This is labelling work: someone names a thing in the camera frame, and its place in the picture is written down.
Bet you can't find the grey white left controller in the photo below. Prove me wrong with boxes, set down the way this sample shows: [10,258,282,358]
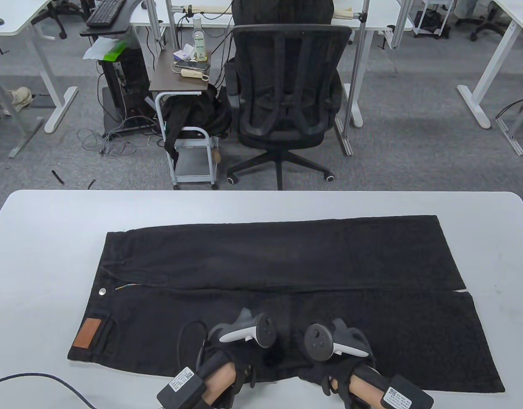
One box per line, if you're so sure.
[208,308,277,349]

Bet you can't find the clear plastic bottle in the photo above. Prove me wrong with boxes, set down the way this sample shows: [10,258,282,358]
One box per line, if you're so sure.
[192,16,207,61]

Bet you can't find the thin black glove cable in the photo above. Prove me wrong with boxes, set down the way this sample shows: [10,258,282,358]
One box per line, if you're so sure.
[177,320,209,363]

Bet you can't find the black computer tower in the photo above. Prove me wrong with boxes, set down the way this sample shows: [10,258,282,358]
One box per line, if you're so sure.
[98,46,155,133]

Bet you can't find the black swivel chair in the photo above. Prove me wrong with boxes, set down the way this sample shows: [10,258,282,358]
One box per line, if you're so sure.
[32,0,96,40]
[455,0,507,42]

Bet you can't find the black denim trousers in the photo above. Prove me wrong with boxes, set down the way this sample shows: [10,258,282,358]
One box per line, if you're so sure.
[67,215,506,393]

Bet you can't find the person's left forearm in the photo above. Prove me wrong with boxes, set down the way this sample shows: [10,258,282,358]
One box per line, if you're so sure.
[201,362,245,409]

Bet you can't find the person's right hand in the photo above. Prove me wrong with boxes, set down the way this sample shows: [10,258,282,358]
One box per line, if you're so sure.
[298,354,377,393]

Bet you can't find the white desk with T-foot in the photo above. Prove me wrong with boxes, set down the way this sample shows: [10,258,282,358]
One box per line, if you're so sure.
[457,0,523,156]

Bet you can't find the beige shoe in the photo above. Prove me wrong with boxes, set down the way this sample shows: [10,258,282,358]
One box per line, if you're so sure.
[4,86,33,115]

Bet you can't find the black floor cable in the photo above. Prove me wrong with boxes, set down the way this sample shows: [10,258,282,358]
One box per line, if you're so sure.
[495,95,523,120]

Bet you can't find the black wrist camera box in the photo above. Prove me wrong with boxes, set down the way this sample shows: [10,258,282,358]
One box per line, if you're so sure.
[381,375,434,409]
[157,366,204,409]

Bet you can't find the green white plastic bag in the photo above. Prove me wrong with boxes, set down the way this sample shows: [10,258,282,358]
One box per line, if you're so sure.
[83,37,132,61]

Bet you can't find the grey white right controller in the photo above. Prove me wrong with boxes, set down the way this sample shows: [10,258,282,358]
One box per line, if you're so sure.
[303,319,370,362]

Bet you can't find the black bag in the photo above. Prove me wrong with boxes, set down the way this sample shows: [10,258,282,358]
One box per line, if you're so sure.
[161,85,232,169]

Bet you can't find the tangle of floor cables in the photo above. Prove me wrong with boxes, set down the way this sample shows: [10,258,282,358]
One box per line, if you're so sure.
[77,115,160,156]

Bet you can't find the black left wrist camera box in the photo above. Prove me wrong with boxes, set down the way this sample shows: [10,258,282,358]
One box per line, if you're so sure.
[157,366,204,409]

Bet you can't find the brown-top white-frame side cart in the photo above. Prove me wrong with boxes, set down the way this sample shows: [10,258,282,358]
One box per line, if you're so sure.
[149,50,221,190]

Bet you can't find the white desk with white legs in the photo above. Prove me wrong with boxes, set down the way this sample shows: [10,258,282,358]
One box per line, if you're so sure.
[0,0,79,158]

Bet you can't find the aluminium frame post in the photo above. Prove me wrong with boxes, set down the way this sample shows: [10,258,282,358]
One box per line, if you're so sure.
[335,0,371,156]

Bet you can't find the grey white controller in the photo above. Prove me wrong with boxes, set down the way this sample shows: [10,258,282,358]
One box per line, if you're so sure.
[208,308,277,349]
[303,319,370,362]

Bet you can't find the white trolley with black bag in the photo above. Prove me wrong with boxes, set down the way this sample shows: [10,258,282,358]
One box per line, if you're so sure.
[414,0,451,40]

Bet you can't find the person's left hand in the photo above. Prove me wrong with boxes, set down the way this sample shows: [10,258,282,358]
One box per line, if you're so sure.
[197,339,283,372]

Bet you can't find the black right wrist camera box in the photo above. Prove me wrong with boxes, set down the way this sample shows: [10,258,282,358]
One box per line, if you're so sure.
[381,375,434,409]

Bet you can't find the black mesh office chair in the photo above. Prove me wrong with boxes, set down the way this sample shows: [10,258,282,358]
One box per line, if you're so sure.
[225,24,353,191]

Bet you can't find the black braided cable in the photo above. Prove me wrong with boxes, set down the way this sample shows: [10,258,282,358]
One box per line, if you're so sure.
[0,373,94,409]

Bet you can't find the long white desk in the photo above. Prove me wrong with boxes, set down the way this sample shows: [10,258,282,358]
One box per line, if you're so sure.
[129,0,414,49]

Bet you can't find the black keyboard tray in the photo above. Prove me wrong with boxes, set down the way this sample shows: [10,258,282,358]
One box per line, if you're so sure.
[80,0,144,37]

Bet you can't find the black keyboard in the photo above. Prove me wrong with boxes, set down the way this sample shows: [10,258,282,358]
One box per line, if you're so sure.
[86,0,126,28]

